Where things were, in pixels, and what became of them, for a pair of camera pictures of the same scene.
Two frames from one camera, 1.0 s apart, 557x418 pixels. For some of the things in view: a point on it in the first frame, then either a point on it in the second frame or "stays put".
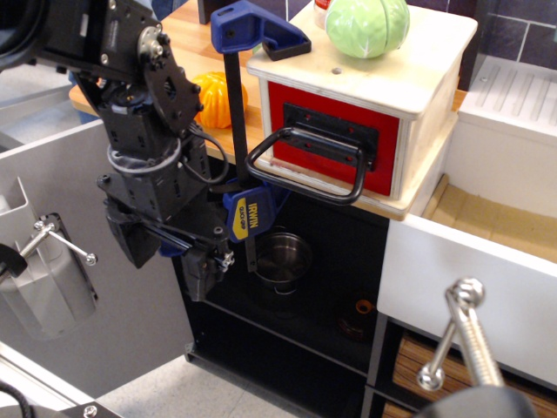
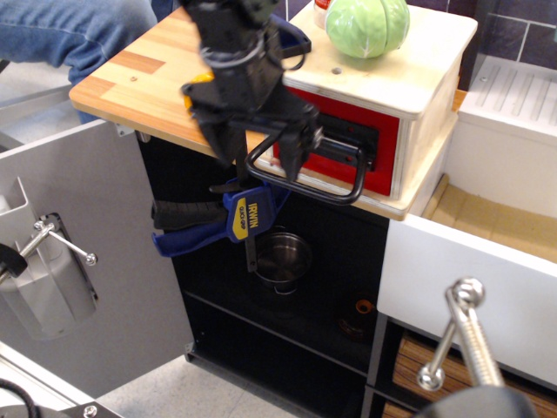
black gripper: (179, 213) -> (243, 81)
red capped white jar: (320, 9) stays put
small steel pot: (282, 259) stays put
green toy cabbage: (367, 29) stays put
